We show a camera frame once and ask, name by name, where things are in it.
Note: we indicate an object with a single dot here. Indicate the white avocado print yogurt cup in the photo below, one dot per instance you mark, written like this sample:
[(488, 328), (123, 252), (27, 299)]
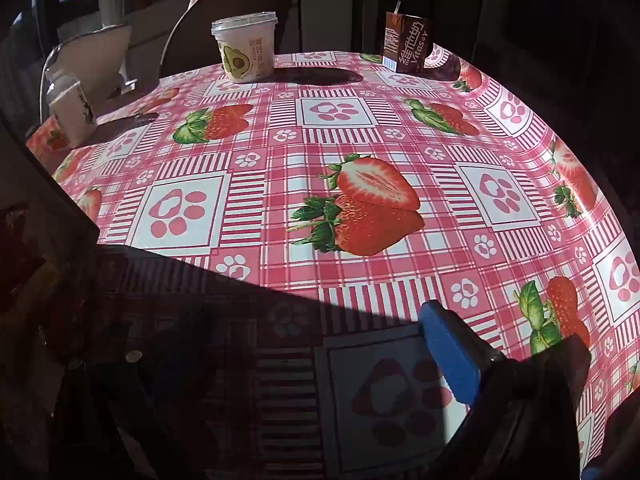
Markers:
[(245, 47)]

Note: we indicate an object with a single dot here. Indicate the white paper cup black print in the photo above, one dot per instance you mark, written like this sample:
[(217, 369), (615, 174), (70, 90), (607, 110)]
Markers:
[(72, 110)]

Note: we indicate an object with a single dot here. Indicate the brown wooden chair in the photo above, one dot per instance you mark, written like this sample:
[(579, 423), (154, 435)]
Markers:
[(200, 35)]

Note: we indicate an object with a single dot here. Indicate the white chair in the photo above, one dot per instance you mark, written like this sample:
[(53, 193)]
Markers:
[(95, 60)]

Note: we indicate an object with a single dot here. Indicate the pink strawberry print tablecloth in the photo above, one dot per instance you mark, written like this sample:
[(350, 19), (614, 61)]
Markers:
[(350, 185)]

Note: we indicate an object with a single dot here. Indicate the brown drink carton with straw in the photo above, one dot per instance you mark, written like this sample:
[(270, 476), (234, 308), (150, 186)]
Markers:
[(405, 42)]

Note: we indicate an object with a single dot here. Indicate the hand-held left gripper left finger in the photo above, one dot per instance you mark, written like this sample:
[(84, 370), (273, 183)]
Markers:
[(181, 360)]

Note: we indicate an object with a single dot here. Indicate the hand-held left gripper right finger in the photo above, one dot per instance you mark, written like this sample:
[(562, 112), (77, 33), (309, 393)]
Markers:
[(447, 355)]

